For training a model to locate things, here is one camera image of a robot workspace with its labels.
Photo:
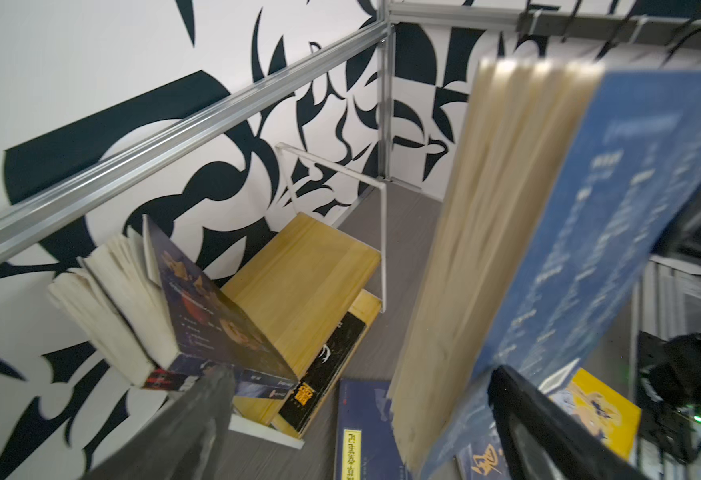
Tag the yellow book right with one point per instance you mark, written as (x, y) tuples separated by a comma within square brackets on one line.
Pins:
[(603, 412)]

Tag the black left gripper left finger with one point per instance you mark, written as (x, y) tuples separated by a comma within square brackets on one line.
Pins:
[(185, 441)]

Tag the purple portrait book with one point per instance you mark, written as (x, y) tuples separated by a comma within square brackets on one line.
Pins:
[(483, 459), (180, 319)]

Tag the black book yellow title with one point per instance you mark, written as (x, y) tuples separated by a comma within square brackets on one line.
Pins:
[(302, 405)]

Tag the wooden white-framed bookshelf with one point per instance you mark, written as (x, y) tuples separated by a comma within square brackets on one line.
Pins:
[(299, 287)]

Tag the grey wall hook rail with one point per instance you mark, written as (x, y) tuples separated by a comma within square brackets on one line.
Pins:
[(671, 25)]

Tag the black standing book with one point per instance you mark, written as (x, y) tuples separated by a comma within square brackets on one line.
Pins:
[(79, 295)]

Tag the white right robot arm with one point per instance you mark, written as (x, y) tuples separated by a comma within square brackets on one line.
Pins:
[(668, 392)]

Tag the thick blue book yellow label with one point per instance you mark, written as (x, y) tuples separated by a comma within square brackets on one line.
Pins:
[(565, 177)]

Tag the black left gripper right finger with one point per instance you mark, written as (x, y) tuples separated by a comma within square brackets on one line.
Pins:
[(540, 441)]

